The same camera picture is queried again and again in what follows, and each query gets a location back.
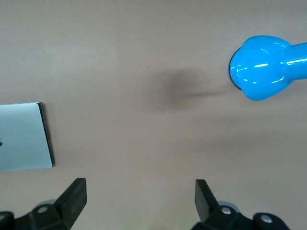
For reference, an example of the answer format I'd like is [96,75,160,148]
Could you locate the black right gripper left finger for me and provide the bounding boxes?
[0,178,87,230]

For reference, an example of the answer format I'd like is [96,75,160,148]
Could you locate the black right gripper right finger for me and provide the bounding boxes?
[191,179,292,230]

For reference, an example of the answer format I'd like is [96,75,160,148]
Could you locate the grey laptop with black keyboard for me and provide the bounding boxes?
[0,102,55,173]

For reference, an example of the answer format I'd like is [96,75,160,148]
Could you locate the blue desk lamp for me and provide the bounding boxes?
[227,35,307,102]

